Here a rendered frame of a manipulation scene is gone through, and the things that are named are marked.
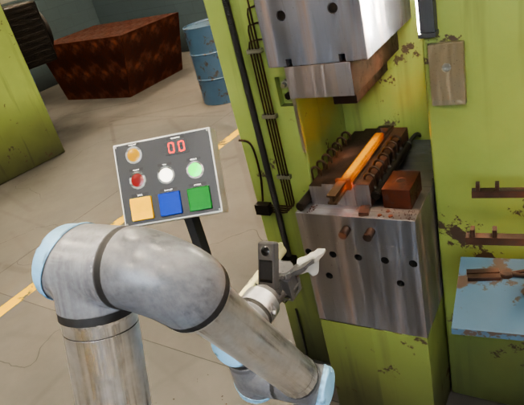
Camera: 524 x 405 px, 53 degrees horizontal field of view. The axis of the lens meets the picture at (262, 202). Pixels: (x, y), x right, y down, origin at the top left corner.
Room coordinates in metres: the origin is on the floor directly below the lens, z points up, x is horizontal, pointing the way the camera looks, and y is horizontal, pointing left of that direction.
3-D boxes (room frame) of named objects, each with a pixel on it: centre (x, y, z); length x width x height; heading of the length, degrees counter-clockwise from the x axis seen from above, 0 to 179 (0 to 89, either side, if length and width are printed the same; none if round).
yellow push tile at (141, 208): (1.58, 0.39, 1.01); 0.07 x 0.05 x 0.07; 79
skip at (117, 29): (8.36, 1.59, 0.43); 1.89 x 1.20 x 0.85; 51
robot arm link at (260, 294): (0.97, 0.06, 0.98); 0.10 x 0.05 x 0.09; 54
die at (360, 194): (1.60, -0.36, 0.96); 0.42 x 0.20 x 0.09; 144
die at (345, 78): (1.60, -0.36, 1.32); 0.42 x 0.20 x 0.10; 144
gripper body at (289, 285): (1.03, 0.02, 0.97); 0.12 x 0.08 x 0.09; 144
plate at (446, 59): (1.35, -0.57, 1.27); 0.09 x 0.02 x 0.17; 54
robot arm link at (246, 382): (0.89, 0.11, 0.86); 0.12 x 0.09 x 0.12; 58
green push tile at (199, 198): (1.55, 0.19, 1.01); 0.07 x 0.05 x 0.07; 79
